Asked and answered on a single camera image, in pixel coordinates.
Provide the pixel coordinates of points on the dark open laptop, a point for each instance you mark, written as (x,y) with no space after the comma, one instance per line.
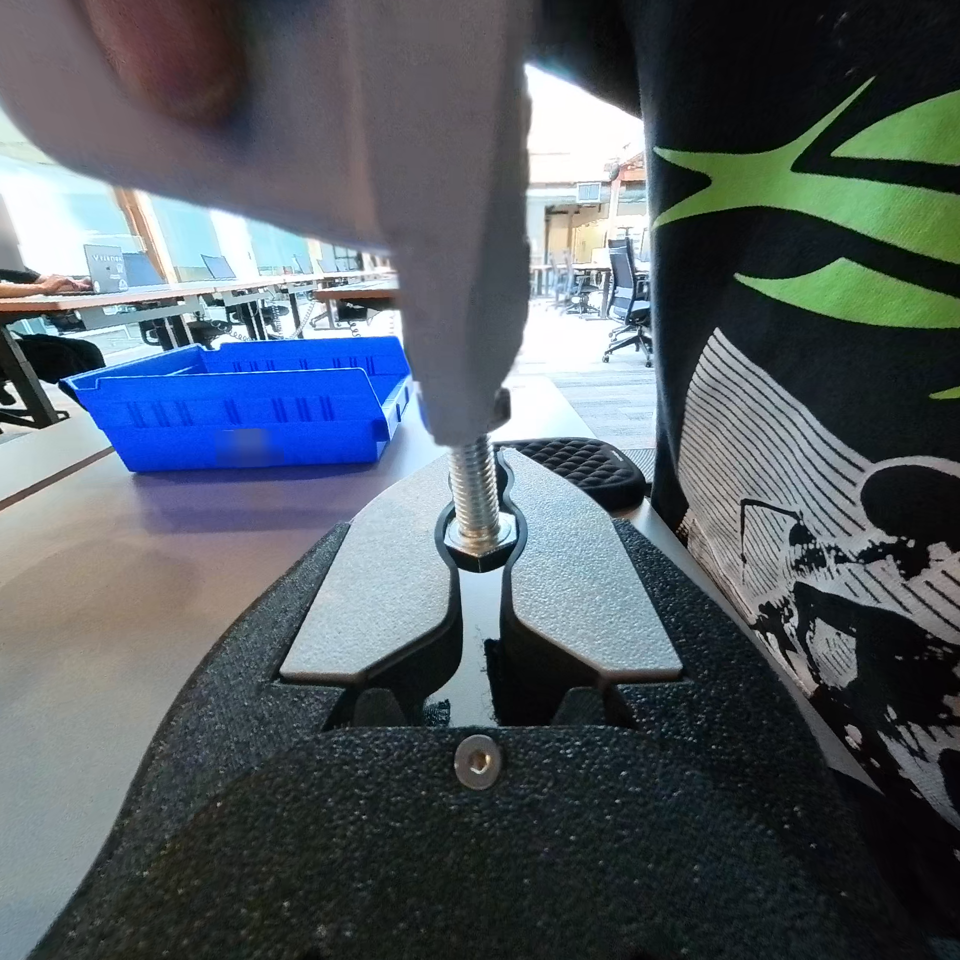
(144,270)
(219,268)

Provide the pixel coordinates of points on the person's right hand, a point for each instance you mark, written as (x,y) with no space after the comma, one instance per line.
(165,52)

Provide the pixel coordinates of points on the black printed t-shirt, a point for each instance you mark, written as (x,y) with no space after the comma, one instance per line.
(787,375)

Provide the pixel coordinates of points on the grey open laptop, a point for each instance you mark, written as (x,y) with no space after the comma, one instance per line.
(103,266)

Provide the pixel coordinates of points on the wooden top office desk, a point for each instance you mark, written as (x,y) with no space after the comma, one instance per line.
(112,300)
(360,292)

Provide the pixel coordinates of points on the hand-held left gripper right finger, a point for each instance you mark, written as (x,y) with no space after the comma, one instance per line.
(585,600)

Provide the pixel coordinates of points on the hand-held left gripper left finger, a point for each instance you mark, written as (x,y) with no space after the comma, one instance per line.
(375,600)

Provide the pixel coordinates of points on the silver hex bolt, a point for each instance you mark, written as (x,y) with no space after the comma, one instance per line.
(472,487)

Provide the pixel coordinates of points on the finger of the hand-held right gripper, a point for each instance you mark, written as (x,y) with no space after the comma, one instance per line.
(457,225)

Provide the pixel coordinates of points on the grey mesh chair seat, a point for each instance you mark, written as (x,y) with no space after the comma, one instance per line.
(637,461)

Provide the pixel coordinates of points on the black mesh office chair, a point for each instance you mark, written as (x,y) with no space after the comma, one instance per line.
(581,292)
(628,300)

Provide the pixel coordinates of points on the wooden window frame post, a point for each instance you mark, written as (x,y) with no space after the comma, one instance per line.
(146,232)

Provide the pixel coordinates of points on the blue plastic bin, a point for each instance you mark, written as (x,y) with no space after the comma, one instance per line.
(150,420)

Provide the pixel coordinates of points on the person's right forearm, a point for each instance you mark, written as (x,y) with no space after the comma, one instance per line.
(585,45)

